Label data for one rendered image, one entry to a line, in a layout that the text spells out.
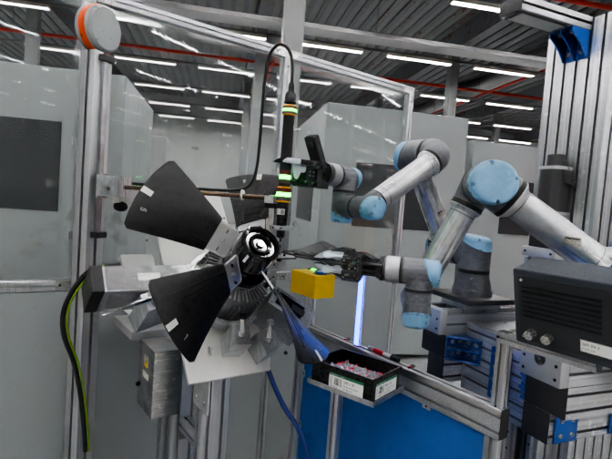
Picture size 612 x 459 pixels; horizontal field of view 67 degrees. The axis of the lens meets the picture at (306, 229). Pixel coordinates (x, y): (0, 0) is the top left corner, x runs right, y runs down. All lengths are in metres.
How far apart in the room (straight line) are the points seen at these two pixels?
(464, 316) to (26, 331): 1.58
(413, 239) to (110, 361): 2.90
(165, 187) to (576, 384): 1.24
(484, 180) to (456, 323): 0.73
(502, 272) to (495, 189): 4.03
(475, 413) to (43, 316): 1.47
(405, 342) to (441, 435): 2.91
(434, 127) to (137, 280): 3.42
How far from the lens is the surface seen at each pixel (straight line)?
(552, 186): 1.77
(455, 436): 1.48
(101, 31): 1.82
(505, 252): 5.28
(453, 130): 4.41
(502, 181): 1.29
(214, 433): 1.57
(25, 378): 2.00
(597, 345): 1.18
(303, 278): 1.83
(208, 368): 1.39
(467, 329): 1.86
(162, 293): 1.13
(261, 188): 1.53
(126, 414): 2.15
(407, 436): 1.60
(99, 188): 1.71
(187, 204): 1.33
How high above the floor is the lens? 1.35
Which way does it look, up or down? 3 degrees down
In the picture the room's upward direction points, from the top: 4 degrees clockwise
